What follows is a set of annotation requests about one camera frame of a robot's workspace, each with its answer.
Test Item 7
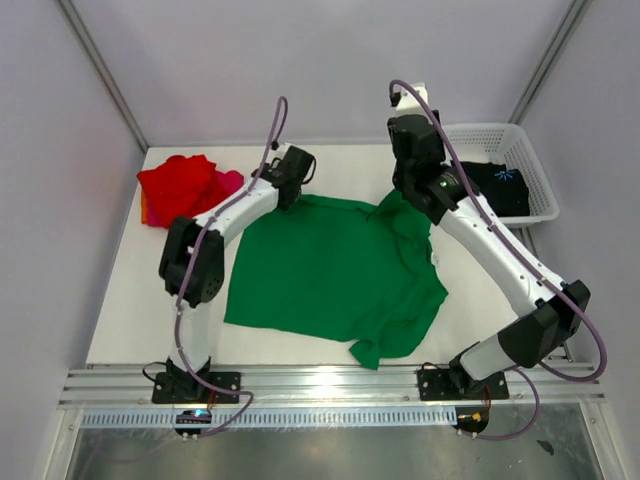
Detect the green t shirt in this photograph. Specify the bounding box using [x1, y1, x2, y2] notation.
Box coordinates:
[224, 190, 448, 369]

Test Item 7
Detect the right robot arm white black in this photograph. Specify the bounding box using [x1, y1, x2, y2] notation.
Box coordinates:
[387, 114, 591, 397]

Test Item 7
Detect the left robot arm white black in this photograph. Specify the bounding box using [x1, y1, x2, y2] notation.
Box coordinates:
[155, 143, 317, 402]

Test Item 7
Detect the black t shirt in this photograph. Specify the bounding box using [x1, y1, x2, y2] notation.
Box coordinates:
[462, 162, 530, 217]

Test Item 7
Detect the white plastic basket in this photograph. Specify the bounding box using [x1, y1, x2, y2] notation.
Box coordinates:
[444, 123, 559, 229]

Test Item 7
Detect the red folded t shirt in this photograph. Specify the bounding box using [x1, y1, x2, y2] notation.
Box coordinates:
[137, 154, 230, 228]

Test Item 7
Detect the orange folded t shirt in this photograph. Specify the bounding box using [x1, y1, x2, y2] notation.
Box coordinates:
[140, 190, 148, 225]

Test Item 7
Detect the right black controller board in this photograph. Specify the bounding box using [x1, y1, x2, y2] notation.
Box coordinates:
[453, 410, 490, 436]

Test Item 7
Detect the black controller board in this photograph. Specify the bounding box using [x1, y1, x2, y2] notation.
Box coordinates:
[173, 408, 212, 436]
[453, 410, 490, 436]

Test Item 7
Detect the left black controller board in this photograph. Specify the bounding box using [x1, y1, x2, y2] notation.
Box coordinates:
[173, 408, 212, 436]

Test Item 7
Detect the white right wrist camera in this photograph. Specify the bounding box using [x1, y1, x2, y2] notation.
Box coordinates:
[390, 83, 429, 117]

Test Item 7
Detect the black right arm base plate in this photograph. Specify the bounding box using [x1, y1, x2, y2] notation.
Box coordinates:
[416, 362, 510, 401]

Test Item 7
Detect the grey slotted cable duct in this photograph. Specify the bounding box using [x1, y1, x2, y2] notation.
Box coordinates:
[79, 405, 456, 430]

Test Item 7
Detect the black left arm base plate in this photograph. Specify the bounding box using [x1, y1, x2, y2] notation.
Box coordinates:
[151, 371, 242, 405]

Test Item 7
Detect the aluminium mounting rail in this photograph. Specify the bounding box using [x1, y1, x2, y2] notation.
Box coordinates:
[58, 364, 605, 409]

